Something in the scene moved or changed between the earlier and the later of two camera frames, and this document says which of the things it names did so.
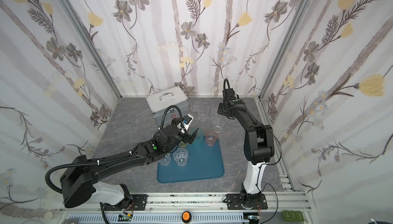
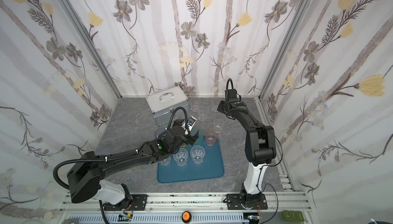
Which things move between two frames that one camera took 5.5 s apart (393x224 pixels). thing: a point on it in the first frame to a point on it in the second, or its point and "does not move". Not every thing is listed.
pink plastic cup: [211, 136] does not move
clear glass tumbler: [203, 112] does not move
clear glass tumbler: [215, 119] to [215, 101]
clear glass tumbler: [218, 126] does not move
